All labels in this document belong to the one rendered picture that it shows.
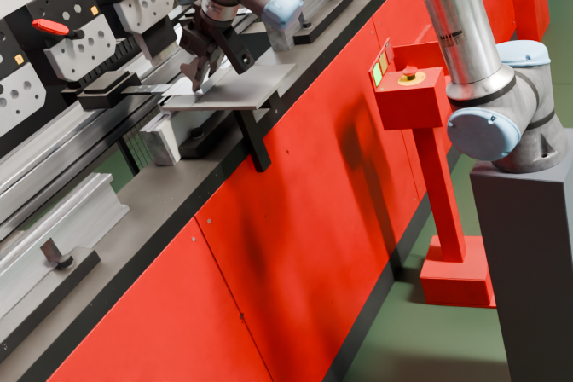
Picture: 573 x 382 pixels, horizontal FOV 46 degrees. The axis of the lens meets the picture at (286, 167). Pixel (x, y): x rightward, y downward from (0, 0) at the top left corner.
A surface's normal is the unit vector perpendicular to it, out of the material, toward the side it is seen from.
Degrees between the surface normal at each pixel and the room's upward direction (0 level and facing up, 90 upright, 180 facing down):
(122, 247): 0
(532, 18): 90
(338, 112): 90
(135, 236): 0
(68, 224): 90
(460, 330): 0
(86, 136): 90
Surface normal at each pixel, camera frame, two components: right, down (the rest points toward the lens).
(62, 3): 0.83, 0.04
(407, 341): -0.30, -0.81
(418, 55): -0.36, 0.58
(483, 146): -0.49, 0.68
